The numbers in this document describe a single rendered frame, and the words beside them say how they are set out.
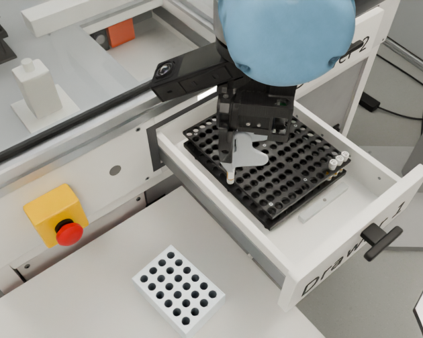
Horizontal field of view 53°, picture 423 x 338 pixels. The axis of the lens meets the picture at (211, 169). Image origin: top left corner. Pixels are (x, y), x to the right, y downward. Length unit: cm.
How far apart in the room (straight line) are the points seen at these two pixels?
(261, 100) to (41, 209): 37
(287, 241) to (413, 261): 111
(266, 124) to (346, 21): 25
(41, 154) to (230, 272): 35
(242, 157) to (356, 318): 113
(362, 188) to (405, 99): 160
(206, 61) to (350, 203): 40
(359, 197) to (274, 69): 52
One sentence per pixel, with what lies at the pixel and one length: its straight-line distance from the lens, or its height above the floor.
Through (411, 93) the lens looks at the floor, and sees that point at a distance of 239.
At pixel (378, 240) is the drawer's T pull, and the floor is 91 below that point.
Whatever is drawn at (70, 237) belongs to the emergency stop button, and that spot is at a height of 88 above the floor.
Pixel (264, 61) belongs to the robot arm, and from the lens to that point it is 26.
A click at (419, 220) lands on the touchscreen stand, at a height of 4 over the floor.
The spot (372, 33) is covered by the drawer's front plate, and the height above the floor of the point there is 87.
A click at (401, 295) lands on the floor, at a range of 167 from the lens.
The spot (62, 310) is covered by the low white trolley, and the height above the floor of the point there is 76.
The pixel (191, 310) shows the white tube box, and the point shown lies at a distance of 67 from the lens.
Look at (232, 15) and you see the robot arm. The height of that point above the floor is 130.
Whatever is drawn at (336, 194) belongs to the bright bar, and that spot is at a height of 85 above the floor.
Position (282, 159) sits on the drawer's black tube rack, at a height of 90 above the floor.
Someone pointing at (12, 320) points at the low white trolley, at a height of 76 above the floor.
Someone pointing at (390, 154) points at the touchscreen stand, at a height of 4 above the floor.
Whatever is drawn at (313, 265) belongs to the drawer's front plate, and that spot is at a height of 93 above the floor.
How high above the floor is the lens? 142
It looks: 51 degrees down
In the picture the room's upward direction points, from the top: straight up
